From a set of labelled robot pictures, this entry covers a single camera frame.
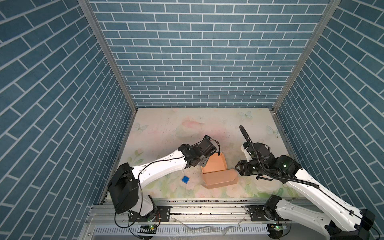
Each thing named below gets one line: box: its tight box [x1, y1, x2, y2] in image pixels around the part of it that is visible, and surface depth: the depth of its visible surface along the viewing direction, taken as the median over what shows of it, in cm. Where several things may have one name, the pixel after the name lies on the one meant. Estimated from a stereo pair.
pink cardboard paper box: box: [201, 152, 239, 189], surface depth 86 cm
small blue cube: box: [181, 175, 190, 184], surface depth 86 cm
